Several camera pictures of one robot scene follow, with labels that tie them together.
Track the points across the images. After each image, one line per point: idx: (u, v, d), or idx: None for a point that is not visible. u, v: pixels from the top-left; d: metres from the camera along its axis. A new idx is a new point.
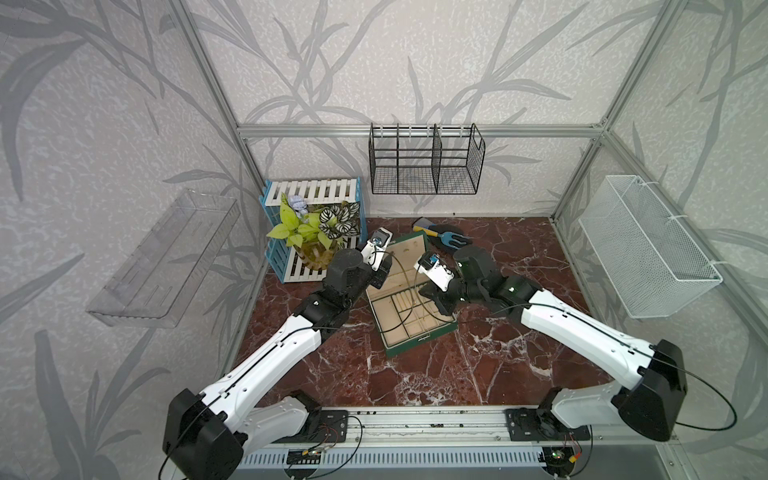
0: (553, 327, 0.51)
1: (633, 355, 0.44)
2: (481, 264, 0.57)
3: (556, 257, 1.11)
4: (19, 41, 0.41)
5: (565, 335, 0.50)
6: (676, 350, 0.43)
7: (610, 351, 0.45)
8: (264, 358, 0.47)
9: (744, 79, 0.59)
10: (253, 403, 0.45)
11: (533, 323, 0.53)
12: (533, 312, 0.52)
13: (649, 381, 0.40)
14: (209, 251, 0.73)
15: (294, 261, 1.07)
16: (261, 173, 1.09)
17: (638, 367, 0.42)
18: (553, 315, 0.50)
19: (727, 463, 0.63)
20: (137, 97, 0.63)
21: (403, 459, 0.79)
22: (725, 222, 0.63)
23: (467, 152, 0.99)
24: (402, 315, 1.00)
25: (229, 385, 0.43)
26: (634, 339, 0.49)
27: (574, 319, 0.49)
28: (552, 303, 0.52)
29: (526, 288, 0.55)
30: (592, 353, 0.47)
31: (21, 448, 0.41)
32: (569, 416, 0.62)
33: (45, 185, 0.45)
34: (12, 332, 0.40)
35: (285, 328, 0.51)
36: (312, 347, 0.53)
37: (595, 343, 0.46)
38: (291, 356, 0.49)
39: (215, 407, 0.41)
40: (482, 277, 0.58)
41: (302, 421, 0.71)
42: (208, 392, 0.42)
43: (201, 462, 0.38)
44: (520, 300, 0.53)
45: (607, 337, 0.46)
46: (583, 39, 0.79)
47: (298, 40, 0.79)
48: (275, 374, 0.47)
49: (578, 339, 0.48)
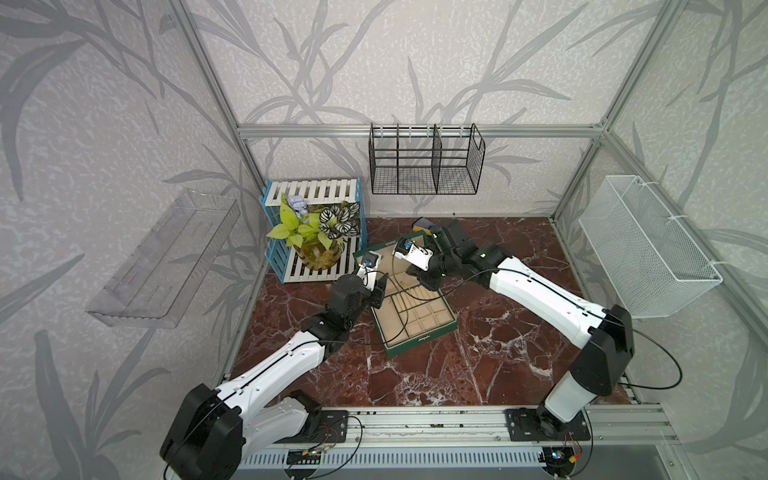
0: (518, 291, 0.53)
1: (585, 316, 0.47)
2: (451, 235, 0.61)
3: (556, 257, 1.11)
4: (20, 41, 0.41)
5: (528, 299, 0.53)
6: (626, 313, 0.46)
7: (565, 312, 0.48)
8: (273, 365, 0.50)
9: (744, 79, 0.59)
10: (261, 404, 0.47)
11: (500, 288, 0.56)
12: (501, 277, 0.54)
13: (596, 339, 0.44)
14: (209, 252, 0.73)
15: (294, 261, 1.07)
16: (261, 174, 1.09)
17: (588, 327, 0.45)
18: (518, 279, 0.53)
19: (727, 463, 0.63)
20: (137, 97, 0.63)
21: (403, 460, 0.71)
22: (725, 222, 0.63)
23: (467, 152, 0.99)
24: (402, 315, 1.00)
25: (243, 383, 0.46)
26: (591, 303, 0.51)
27: (537, 284, 0.52)
28: (520, 269, 0.54)
29: (496, 255, 0.57)
30: (551, 315, 0.50)
31: (21, 448, 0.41)
32: (561, 408, 0.63)
33: (45, 185, 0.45)
34: (12, 332, 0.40)
35: (294, 341, 0.55)
36: (315, 363, 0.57)
37: (552, 305, 0.49)
38: (300, 365, 0.54)
39: (230, 402, 0.43)
40: (453, 247, 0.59)
41: (303, 420, 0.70)
42: (223, 388, 0.44)
43: (209, 456, 0.39)
44: (490, 265, 0.56)
45: (565, 300, 0.49)
46: (583, 39, 0.79)
47: (298, 40, 0.79)
48: (283, 381, 0.51)
49: (539, 302, 0.51)
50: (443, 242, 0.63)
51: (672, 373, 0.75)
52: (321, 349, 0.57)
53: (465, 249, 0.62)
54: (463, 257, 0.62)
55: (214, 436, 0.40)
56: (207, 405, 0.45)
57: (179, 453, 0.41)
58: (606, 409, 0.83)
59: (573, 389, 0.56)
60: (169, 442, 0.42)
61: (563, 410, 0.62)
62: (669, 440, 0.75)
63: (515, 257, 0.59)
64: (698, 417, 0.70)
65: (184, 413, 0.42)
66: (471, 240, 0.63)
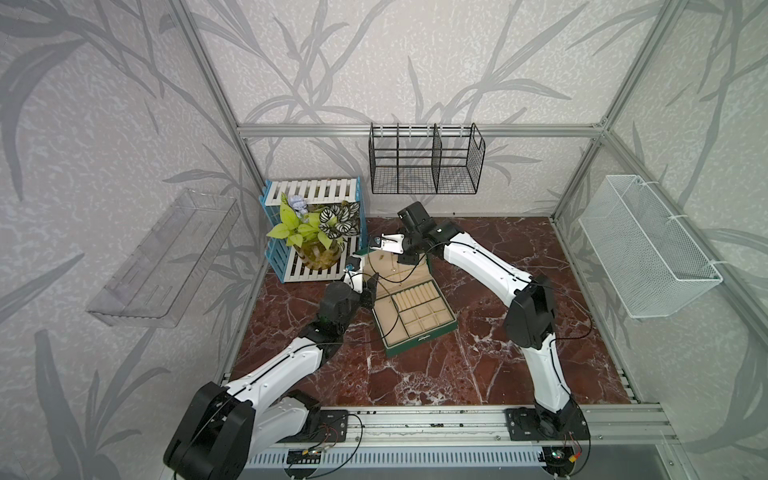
0: (464, 260, 0.63)
1: (514, 281, 0.56)
2: (412, 214, 0.71)
3: (556, 257, 1.11)
4: (19, 41, 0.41)
5: (472, 267, 0.62)
6: (547, 278, 0.56)
7: (499, 278, 0.57)
8: (276, 366, 0.52)
9: (745, 79, 0.59)
10: (268, 400, 0.49)
11: (451, 258, 0.66)
12: (451, 248, 0.63)
13: (519, 298, 0.53)
14: (209, 251, 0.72)
15: (294, 261, 1.07)
16: (261, 173, 1.09)
17: (514, 289, 0.55)
18: (465, 251, 0.62)
19: (727, 463, 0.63)
20: (137, 96, 0.63)
21: (403, 459, 0.79)
22: (726, 222, 0.63)
23: (467, 152, 0.99)
24: (403, 315, 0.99)
25: (251, 380, 0.48)
26: (522, 271, 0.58)
27: (480, 256, 0.61)
28: (467, 242, 0.63)
29: (451, 229, 0.66)
30: (488, 281, 0.60)
31: (21, 447, 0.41)
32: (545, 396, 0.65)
33: (44, 185, 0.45)
34: (12, 332, 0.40)
35: (294, 345, 0.58)
36: (312, 368, 0.59)
37: (490, 273, 0.58)
38: (301, 366, 0.56)
39: (240, 397, 0.44)
40: (415, 226, 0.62)
41: (304, 417, 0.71)
42: (231, 385, 0.46)
43: (223, 448, 0.40)
44: (444, 239, 0.64)
45: (499, 267, 0.58)
46: (583, 39, 0.79)
47: (298, 40, 0.79)
48: (287, 382, 0.53)
49: (478, 270, 0.61)
50: (406, 221, 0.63)
51: (672, 373, 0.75)
52: (319, 352, 0.60)
53: (425, 226, 0.71)
54: (422, 233, 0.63)
55: (227, 427, 0.41)
56: (215, 404, 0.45)
57: (188, 454, 0.41)
58: (605, 409, 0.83)
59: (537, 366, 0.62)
60: (175, 442, 0.42)
61: (549, 398, 0.64)
62: (669, 440, 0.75)
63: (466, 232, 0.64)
64: (696, 416, 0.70)
65: (191, 411, 0.42)
66: (431, 218, 0.72)
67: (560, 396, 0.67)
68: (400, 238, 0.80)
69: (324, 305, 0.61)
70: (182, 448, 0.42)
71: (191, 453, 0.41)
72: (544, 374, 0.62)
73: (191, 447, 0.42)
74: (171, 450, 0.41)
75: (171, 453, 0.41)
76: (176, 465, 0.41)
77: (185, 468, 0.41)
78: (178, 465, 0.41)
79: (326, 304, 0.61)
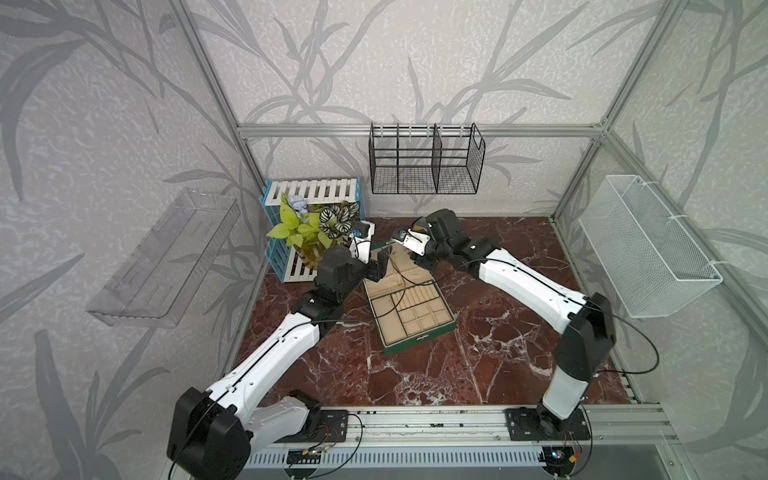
0: (503, 279, 0.56)
1: (566, 302, 0.49)
2: (445, 225, 0.63)
3: (556, 257, 1.11)
4: (19, 41, 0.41)
5: (513, 288, 0.55)
6: (606, 299, 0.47)
7: (547, 300, 0.50)
8: (264, 358, 0.47)
9: (745, 79, 0.59)
10: (260, 395, 0.46)
11: (489, 278, 0.59)
12: (489, 266, 0.57)
13: (575, 325, 0.46)
14: (209, 251, 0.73)
15: (294, 261, 1.07)
16: (261, 173, 1.09)
17: (568, 313, 0.48)
18: (505, 269, 0.56)
19: (727, 463, 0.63)
20: (137, 96, 0.63)
21: (403, 459, 0.79)
22: (726, 222, 0.63)
23: (467, 152, 0.99)
24: (402, 315, 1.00)
25: (235, 379, 0.44)
26: (574, 291, 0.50)
27: (522, 274, 0.54)
28: (506, 259, 0.57)
29: (486, 245, 0.60)
30: (533, 303, 0.53)
31: (21, 447, 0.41)
32: (560, 408, 0.63)
33: (45, 185, 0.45)
34: (12, 332, 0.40)
35: (285, 325, 0.53)
36: (312, 343, 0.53)
37: (536, 294, 0.51)
38: (295, 349, 0.51)
39: (224, 402, 0.41)
40: (446, 238, 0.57)
41: (304, 416, 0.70)
42: (215, 388, 0.43)
43: (215, 455, 0.39)
44: (478, 256, 0.58)
45: (547, 287, 0.52)
46: (583, 39, 0.79)
47: (298, 40, 0.79)
48: (279, 370, 0.49)
49: (521, 290, 0.54)
50: (436, 231, 0.65)
51: (672, 374, 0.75)
52: (315, 328, 0.54)
53: (457, 240, 0.64)
54: (455, 248, 0.64)
55: (213, 438, 0.38)
56: (201, 406, 0.44)
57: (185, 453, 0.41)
58: (606, 409, 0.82)
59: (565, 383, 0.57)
60: (171, 447, 0.41)
61: (559, 406, 0.63)
62: (669, 440, 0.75)
63: (503, 247, 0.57)
64: (696, 417, 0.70)
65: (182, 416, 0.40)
66: (464, 231, 0.65)
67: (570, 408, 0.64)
68: (426, 238, 0.73)
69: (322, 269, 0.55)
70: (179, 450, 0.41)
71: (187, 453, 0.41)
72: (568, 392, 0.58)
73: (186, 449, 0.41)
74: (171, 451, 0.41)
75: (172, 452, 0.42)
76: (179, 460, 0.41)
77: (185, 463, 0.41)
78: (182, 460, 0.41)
79: (326, 269, 0.54)
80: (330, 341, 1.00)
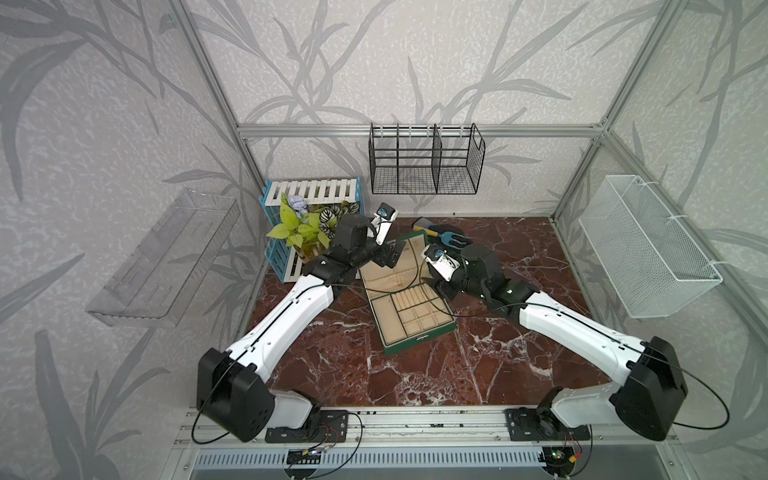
0: (545, 325, 0.53)
1: (622, 350, 0.45)
2: (487, 265, 0.59)
3: (556, 257, 1.11)
4: (19, 41, 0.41)
5: (558, 333, 0.52)
6: (669, 347, 0.44)
7: (601, 347, 0.46)
8: (279, 319, 0.47)
9: (745, 79, 0.59)
10: (279, 355, 0.47)
11: (530, 323, 0.56)
12: (529, 311, 0.54)
13: (637, 374, 0.41)
14: (209, 251, 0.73)
15: (294, 261, 1.07)
16: (261, 173, 1.09)
17: (626, 361, 0.43)
18: (548, 314, 0.53)
19: (727, 463, 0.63)
20: (137, 96, 0.63)
21: (402, 459, 0.78)
22: (726, 222, 0.63)
23: (467, 152, 0.99)
24: (402, 315, 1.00)
25: (253, 340, 0.44)
26: (627, 337, 0.46)
27: (567, 319, 0.51)
28: (548, 303, 0.54)
29: (524, 289, 0.58)
30: (585, 351, 0.49)
31: (21, 447, 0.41)
32: (568, 416, 0.62)
33: (45, 185, 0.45)
34: (11, 332, 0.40)
35: (298, 287, 0.52)
36: (325, 304, 0.55)
37: (586, 340, 0.48)
38: (309, 310, 0.51)
39: (244, 361, 0.42)
40: (485, 278, 0.62)
41: (307, 411, 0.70)
42: (233, 349, 0.43)
43: (241, 407, 0.40)
44: (518, 301, 0.56)
45: (598, 333, 0.48)
46: (583, 39, 0.79)
47: (298, 40, 0.79)
48: (294, 330, 0.49)
49: (568, 337, 0.50)
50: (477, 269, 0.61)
51: None
52: (328, 289, 0.54)
53: (495, 283, 0.62)
54: (492, 292, 0.62)
55: (236, 393, 0.40)
56: (222, 366, 0.45)
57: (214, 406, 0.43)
58: None
59: (598, 409, 0.53)
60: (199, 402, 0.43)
61: (567, 414, 0.62)
62: (669, 440, 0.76)
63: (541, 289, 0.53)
64: (696, 417, 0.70)
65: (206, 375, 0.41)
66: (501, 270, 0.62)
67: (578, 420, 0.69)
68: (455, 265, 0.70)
69: (341, 229, 0.56)
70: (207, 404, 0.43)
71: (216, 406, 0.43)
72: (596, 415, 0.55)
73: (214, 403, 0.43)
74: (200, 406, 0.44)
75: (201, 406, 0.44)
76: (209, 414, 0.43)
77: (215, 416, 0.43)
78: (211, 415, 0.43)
79: (345, 229, 0.56)
80: (329, 341, 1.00)
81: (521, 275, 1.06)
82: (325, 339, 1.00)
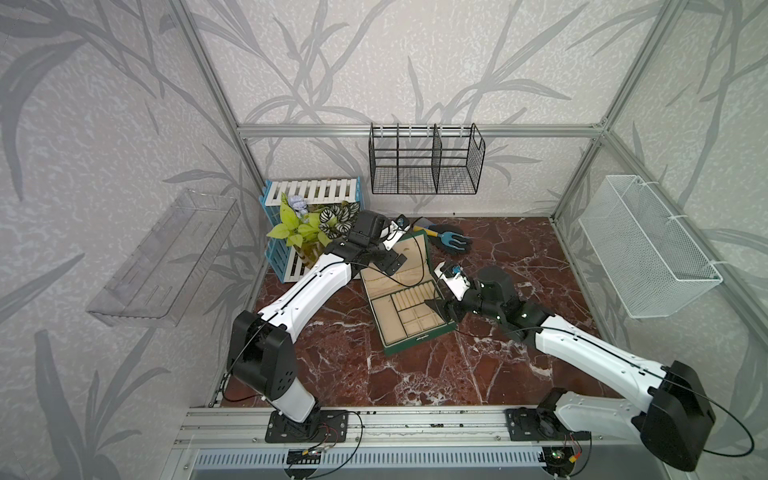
0: (564, 350, 0.53)
1: (643, 376, 0.44)
2: (504, 288, 0.58)
3: (556, 257, 1.11)
4: (19, 41, 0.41)
5: (577, 359, 0.51)
6: (691, 371, 0.43)
7: (620, 372, 0.46)
8: (304, 288, 0.51)
9: (744, 79, 0.59)
10: (302, 319, 0.50)
11: (547, 348, 0.56)
12: (545, 336, 0.54)
13: (659, 401, 0.41)
14: (209, 251, 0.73)
15: (294, 261, 1.07)
16: (261, 173, 1.09)
17: (648, 387, 0.43)
18: (563, 339, 0.53)
19: (727, 463, 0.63)
20: (137, 96, 0.63)
21: (403, 459, 0.79)
22: (725, 222, 0.63)
23: (467, 152, 0.99)
24: (402, 315, 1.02)
25: (282, 304, 0.48)
26: (647, 360, 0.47)
27: (584, 343, 0.51)
28: (563, 327, 0.54)
29: (538, 313, 0.58)
30: (607, 376, 0.48)
31: (21, 448, 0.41)
32: (571, 420, 0.62)
33: (45, 185, 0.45)
34: (12, 332, 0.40)
35: (320, 264, 0.56)
36: (344, 280, 0.59)
37: (605, 366, 0.47)
38: (331, 283, 0.55)
39: (275, 320, 0.46)
40: (504, 300, 0.60)
41: (311, 406, 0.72)
42: (265, 311, 0.47)
43: (270, 364, 0.44)
44: (532, 325, 0.56)
45: (616, 358, 0.47)
46: (583, 39, 0.79)
47: (298, 40, 0.79)
48: (317, 299, 0.53)
49: (588, 361, 0.50)
50: (498, 292, 0.61)
51: None
52: (348, 267, 0.58)
53: (510, 307, 0.62)
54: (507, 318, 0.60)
55: (268, 350, 0.43)
56: (254, 328, 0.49)
57: (245, 366, 0.46)
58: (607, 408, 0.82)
59: (610, 425, 0.53)
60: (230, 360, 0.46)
61: (570, 419, 0.62)
62: None
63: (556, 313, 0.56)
64: None
65: (239, 336, 0.45)
66: (516, 296, 0.62)
67: (578, 423, 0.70)
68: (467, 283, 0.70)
69: (364, 216, 0.64)
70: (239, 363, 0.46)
71: (247, 365, 0.46)
72: (600, 428, 0.56)
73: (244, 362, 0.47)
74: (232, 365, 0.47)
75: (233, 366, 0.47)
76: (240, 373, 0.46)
77: (245, 375, 0.46)
78: (241, 373, 0.46)
79: (366, 216, 0.64)
80: (329, 341, 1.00)
81: (521, 275, 1.06)
82: (325, 339, 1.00)
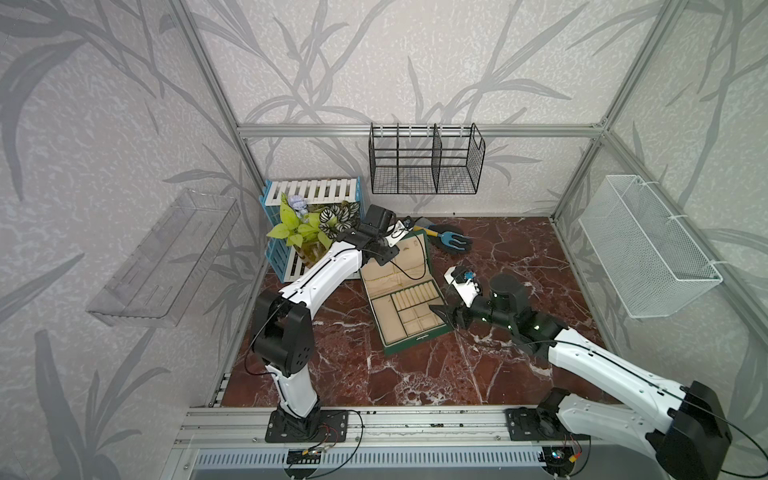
0: (578, 365, 0.52)
1: (662, 396, 0.43)
2: (517, 298, 0.57)
3: (556, 257, 1.11)
4: (19, 41, 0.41)
5: (591, 374, 0.51)
6: (711, 392, 0.43)
7: (638, 391, 0.45)
8: (322, 269, 0.55)
9: (745, 79, 0.59)
10: (319, 300, 0.53)
11: (559, 361, 0.55)
12: (558, 350, 0.54)
13: (679, 423, 0.40)
14: (209, 251, 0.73)
15: (294, 261, 1.07)
16: (261, 173, 1.09)
17: (668, 410, 0.42)
18: (578, 354, 0.52)
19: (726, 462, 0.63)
20: (137, 96, 0.63)
21: (403, 459, 0.79)
22: (725, 222, 0.63)
23: (467, 152, 0.99)
24: (402, 315, 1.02)
25: (301, 284, 0.52)
26: (665, 379, 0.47)
27: (600, 359, 0.50)
28: (578, 342, 0.53)
29: (552, 325, 0.57)
30: (623, 395, 0.47)
31: (20, 447, 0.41)
32: (575, 423, 0.61)
33: (45, 184, 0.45)
34: (12, 332, 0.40)
35: (334, 249, 0.60)
36: (355, 267, 0.63)
37: (622, 384, 0.47)
38: (343, 268, 0.59)
39: (295, 298, 0.49)
40: (517, 311, 0.59)
41: (312, 402, 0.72)
42: (285, 289, 0.51)
43: (291, 338, 0.47)
44: (545, 339, 0.55)
45: (634, 377, 0.46)
46: (583, 39, 0.79)
47: (298, 40, 0.79)
48: (333, 282, 0.57)
49: (605, 379, 0.49)
50: (512, 303, 0.59)
51: (672, 373, 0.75)
52: (359, 254, 0.62)
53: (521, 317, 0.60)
54: (520, 332, 0.59)
55: (290, 324, 0.47)
56: (275, 305, 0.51)
57: (264, 342, 0.49)
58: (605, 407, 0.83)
59: (618, 435, 0.53)
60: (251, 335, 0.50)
61: (571, 419, 0.62)
62: None
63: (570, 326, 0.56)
64: None
65: (261, 312, 0.48)
66: (529, 307, 0.61)
67: (580, 423, 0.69)
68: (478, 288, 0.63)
69: (373, 209, 0.68)
70: (259, 338, 0.49)
71: (266, 342, 0.49)
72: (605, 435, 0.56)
73: (265, 338, 0.50)
74: (253, 340, 0.50)
75: (254, 342, 0.50)
76: (260, 349, 0.49)
77: (264, 351, 0.49)
78: (261, 350, 0.49)
79: (375, 210, 0.68)
80: (329, 341, 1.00)
81: (521, 275, 1.06)
82: (324, 339, 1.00)
